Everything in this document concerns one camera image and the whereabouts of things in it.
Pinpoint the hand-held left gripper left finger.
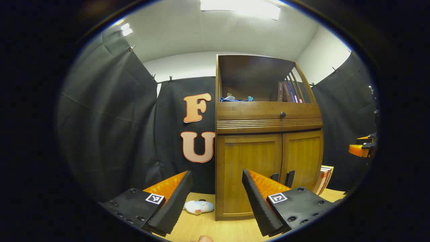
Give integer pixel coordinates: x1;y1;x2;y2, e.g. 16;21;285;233
100;170;194;237

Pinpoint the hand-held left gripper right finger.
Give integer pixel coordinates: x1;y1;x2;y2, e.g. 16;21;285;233
242;169;337;237

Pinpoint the wooden shoe cabinet door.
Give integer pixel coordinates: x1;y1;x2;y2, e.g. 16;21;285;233
217;134;283;217
281;130;324;193

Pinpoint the wooden double-door shoe cabinet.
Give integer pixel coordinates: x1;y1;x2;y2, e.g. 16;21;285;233
215;54;325;221

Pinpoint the wooden cabinet drawer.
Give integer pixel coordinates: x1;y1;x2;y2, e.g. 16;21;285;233
217;102;322;122

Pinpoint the white plush toy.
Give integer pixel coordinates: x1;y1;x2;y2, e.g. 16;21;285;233
184;200;215;215

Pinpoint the white book yellow edge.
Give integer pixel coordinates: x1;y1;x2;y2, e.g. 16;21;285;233
323;165;335;193

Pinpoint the white book orange edge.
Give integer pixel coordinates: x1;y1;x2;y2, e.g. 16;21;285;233
314;166;332;195

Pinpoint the black backdrop cloth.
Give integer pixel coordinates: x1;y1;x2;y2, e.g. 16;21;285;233
56;25;379;203

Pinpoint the blue crumpled cloth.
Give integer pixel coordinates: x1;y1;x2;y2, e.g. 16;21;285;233
220;94;254;103

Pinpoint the large ceiling light panel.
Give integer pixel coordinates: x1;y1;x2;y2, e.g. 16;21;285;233
200;0;281;21

